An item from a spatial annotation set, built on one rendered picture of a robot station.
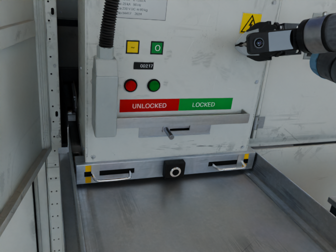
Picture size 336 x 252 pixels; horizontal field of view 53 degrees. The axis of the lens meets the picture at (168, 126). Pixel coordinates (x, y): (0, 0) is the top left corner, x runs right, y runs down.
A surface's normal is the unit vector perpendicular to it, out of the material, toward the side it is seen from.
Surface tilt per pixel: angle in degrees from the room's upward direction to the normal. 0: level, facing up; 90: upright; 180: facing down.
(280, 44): 78
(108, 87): 93
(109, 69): 64
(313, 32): 85
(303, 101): 90
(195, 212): 0
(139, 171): 93
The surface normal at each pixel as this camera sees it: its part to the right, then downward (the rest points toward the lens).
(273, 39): 0.07, 0.18
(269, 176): -0.95, 0.04
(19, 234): 0.31, 0.37
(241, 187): 0.08, -0.93
